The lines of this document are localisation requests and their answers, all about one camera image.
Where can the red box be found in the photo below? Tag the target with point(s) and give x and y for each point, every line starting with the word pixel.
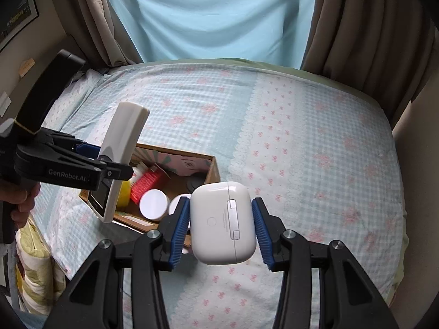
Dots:
pixel 154 178

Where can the white lid green jar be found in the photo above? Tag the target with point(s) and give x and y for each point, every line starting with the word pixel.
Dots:
pixel 181 202

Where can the brown right curtain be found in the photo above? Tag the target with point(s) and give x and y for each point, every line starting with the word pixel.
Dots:
pixel 383 48

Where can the white earbuds case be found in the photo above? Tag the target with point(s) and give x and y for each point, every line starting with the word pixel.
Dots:
pixel 222 224

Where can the cardboard box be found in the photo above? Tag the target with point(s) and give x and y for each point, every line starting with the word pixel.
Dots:
pixel 179 165

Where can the wall picture frame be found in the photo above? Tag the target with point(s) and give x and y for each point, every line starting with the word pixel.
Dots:
pixel 25 13

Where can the small white bottle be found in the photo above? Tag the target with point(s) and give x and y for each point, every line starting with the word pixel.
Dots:
pixel 138 171

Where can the person's left hand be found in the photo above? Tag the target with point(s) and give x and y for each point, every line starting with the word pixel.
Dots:
pixel 22 200

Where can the white remote control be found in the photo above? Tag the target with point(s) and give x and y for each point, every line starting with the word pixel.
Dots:
pixel 116 151

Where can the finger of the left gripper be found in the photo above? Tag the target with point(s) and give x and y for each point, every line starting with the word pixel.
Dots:
pixel 72 144
pixel 73 172

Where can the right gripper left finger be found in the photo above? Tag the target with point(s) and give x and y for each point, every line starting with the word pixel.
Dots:
pixel 173 239

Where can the light blue cloth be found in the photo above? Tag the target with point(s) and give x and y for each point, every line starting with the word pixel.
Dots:
pixel 268 31

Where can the black lid jar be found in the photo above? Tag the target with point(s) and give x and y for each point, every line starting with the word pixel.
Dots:
pixel 195 181

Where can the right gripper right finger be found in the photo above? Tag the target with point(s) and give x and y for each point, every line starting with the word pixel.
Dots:
pixel 268 229

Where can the checkered bed sheet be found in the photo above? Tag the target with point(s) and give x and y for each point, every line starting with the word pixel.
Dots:
pixel 321 157

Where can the yellow striped blanket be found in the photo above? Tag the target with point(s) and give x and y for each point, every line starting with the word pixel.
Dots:
pixel 40 279

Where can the brown curtain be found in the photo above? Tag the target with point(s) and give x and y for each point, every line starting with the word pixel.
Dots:
pixel 98 32
pixel 383 48

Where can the brown left curtain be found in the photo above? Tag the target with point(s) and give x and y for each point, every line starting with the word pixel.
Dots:
pixel 98 32

